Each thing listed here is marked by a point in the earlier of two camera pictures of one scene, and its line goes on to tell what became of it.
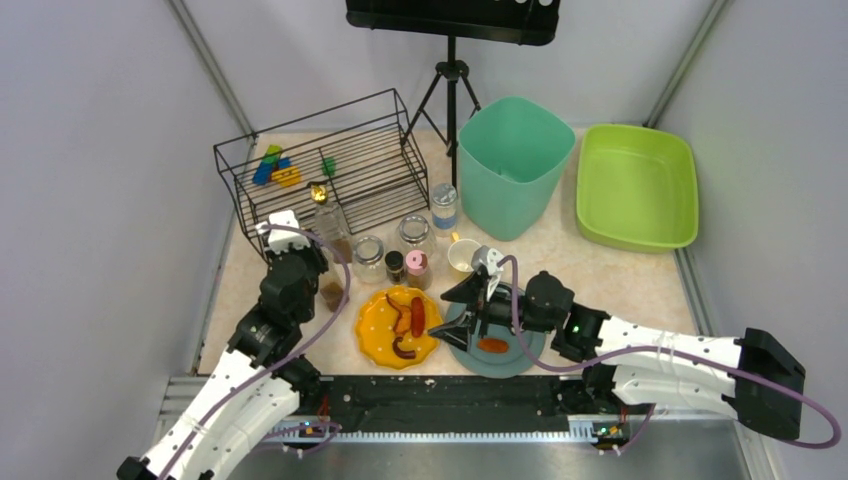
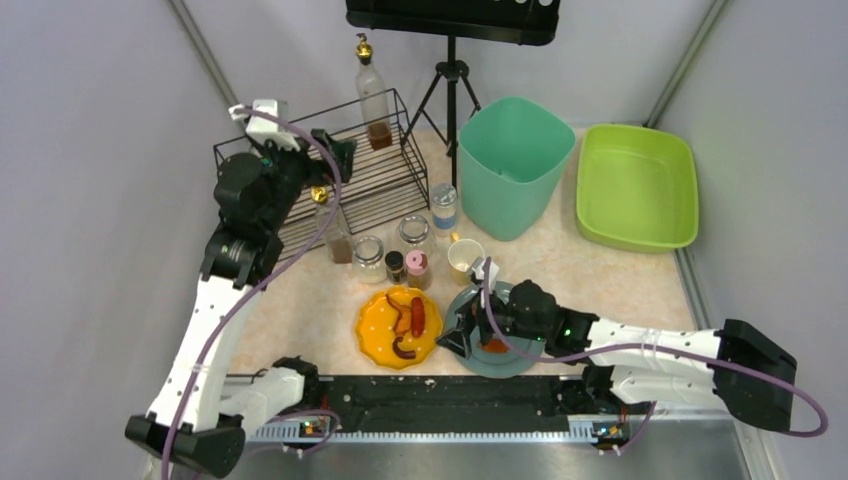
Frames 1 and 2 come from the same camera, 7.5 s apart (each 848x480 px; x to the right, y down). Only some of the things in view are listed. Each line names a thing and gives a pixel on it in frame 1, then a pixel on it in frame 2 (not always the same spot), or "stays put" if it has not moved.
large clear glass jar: (415, 233) stays put
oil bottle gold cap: (332, 287) → (372, 98)
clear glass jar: (369, 264) stays put
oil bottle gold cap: (329, 222) stays put
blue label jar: (444, 210) stays put
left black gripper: (308, 258) → (317, 154)
